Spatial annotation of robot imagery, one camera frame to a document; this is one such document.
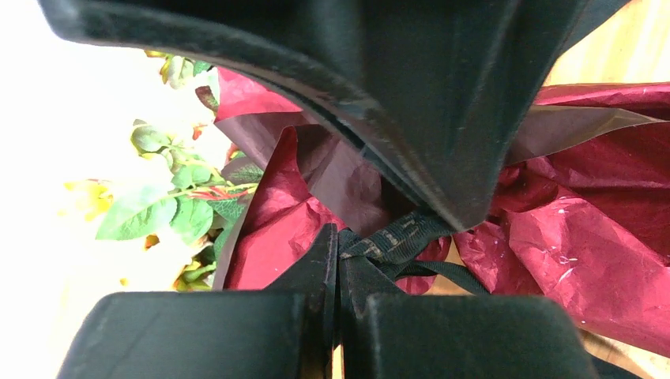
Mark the pink fake flower bouquet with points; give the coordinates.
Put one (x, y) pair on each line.
(156, 186)

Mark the dark red wrapping paper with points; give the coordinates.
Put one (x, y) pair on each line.
(580, 213)

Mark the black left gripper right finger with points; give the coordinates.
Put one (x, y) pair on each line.
(407, 318)

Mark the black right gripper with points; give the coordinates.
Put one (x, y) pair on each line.
(434, 90)

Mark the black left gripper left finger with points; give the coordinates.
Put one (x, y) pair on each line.
(282, 331)

